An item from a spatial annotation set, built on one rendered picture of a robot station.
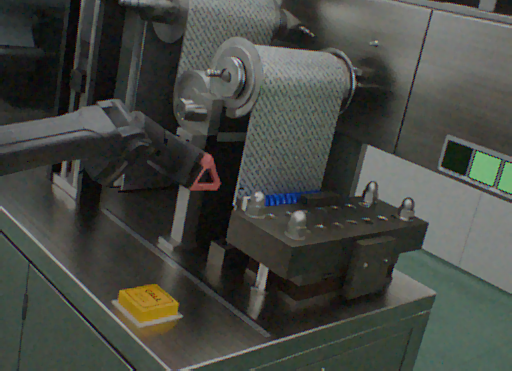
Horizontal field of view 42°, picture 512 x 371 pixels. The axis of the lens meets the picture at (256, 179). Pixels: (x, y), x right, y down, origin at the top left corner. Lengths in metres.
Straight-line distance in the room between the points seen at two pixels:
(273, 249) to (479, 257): 2.96
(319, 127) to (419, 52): 0.25
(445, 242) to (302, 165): 2.83
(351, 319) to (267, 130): 0.37
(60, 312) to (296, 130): 0.56
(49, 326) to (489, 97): 0.92
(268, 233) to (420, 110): 0.43
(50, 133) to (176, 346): 0.36
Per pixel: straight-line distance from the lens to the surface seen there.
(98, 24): 1.39
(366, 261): 1.24
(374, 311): 1.27
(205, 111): 1.25
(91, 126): 0.94
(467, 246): 4.05
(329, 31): 1.53
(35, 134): 0.88
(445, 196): 4.09
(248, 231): 1.17
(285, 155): 1.30
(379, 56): 1.43
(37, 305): 1.39
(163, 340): 1.03
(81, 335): 1.24
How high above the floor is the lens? 1.44
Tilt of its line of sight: 17 degrees down
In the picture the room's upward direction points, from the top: 12 degrees clockwise
